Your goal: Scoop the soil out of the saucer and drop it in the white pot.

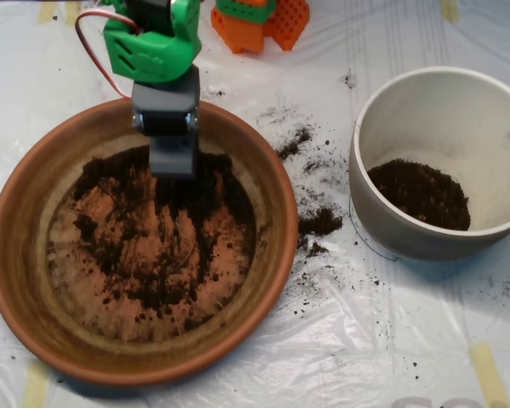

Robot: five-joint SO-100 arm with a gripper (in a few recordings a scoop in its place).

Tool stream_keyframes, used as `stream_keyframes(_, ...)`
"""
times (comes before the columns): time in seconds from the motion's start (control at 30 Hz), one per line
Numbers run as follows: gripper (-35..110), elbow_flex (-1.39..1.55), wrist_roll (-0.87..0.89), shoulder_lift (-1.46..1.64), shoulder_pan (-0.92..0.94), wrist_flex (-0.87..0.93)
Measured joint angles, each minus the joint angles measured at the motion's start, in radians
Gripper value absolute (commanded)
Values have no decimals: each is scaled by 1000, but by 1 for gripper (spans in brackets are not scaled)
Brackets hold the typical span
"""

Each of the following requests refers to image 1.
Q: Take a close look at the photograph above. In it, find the dark potting soil heap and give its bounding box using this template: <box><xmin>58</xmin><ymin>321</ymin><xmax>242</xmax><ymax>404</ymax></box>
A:
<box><xmin>366</xmin><ymin>158</ymin><xmax>472</xmax><ymax>231</ymax></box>
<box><xmin>71</xmin><ymin>150</ymin><xmax>256</xmax><ymax>310</ymax></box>

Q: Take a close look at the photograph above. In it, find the spilled dark soil clump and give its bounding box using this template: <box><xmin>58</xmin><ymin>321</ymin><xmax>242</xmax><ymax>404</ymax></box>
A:
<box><xmin>299</xmin><ymin>207</ymin><xmax>344</xmax><ymax>237</ymax></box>
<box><xmin>275</xmin><ymin>125</ymin><xmax>315</xmax><ymax>162</ymax></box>

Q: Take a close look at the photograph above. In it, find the terracotta clay bowl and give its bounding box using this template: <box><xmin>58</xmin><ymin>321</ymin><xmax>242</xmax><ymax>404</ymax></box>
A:
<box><xmin>0</xmin><ymin>93</ymin><xmax>301</xmax><ymax>388</ymax></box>

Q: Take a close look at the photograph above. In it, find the white ceramic pot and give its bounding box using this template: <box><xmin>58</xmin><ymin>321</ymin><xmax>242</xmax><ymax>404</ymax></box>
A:
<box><xmin>348</xmin><ymin>66</ymin><xmax>510</xmax><ymax>262</ymax></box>

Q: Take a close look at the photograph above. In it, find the beige masking tape strip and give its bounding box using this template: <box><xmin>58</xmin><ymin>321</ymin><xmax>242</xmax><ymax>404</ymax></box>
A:
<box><xmin>37</xmin><ymin>2</ymin><xmax>57</xmax><ymax>25</ymax></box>
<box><xmin>65</xmin><ymin>1</ymin><xmax>83</xmax><ymax>27</ymax></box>
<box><xmin>22</xmin><ymin>360</ymin><xmax>50</xmax><ymax>408</ymax></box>
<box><xmin>439</xmin><ymin>0</ymin><xmax>461</xmax><ymax>23</ymax></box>
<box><xmin>470</xmin><ymin>343</ymin><xmax>510</xmax><ymax>408</ymax></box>

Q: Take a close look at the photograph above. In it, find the clear plastic cover sheet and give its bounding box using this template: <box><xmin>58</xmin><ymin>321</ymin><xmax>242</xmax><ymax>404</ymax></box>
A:
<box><xmin>0</xmin><ymin>0</ymin><xmax>510</xmax><ymax>408</ymax></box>

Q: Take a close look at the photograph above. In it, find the red white servo cable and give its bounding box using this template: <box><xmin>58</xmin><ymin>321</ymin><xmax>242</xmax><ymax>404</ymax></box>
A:
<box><xmin>75</xmin><ymin>11</ymin><xmax>142</xmax><ymax>99</ymax></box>

